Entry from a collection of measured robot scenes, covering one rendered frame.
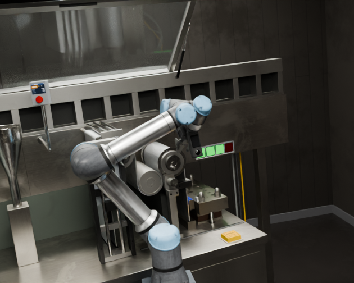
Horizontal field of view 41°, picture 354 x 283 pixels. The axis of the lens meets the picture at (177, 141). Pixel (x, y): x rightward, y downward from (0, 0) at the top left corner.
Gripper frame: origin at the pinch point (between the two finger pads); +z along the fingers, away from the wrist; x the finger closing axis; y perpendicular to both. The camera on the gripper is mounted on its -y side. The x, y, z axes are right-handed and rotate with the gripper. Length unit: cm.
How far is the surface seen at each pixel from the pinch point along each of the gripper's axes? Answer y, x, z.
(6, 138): 25, 71, 5
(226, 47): 150, -130, 120
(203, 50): 153, -109, 124
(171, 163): 3.4, 0.8, 16.4
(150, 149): 18.6, 4.1, 28.3
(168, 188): -6.9, 4.3, 22.2
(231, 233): -36.1, -16.5, 20.5
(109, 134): 17.2, 28.7, 3.3
